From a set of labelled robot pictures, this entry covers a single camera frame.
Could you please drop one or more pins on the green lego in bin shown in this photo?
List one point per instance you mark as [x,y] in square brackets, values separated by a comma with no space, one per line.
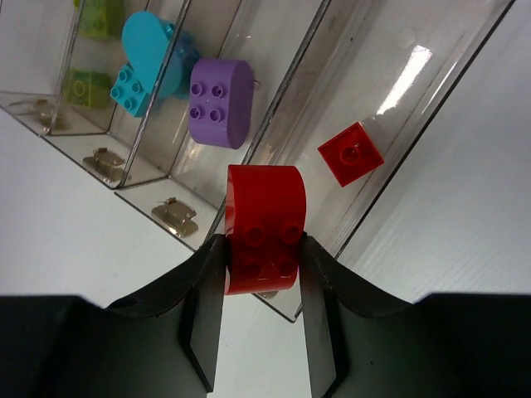
[86,88]

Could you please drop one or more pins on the small red lego brick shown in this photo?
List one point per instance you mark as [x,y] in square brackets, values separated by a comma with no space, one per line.
[350,154]

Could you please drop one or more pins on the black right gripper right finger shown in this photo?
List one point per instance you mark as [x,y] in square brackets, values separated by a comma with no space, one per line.
[364,342]

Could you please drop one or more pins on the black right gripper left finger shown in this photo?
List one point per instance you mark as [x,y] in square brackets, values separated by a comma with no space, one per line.
[159,341]

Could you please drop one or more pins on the green lego brick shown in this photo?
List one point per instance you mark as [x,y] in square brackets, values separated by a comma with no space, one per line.
[102,19]

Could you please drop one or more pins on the purple rounded lego brick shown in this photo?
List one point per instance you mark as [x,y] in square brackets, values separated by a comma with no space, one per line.
[220,98]

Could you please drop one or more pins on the red rounded lego brick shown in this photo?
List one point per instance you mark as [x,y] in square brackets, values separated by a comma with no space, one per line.
[264,223]

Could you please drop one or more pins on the small teal lego cube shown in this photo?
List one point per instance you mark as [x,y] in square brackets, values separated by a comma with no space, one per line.
[128,92]

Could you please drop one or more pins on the teal rounded lego brick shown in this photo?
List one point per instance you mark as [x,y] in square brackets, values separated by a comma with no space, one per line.
[145,40]

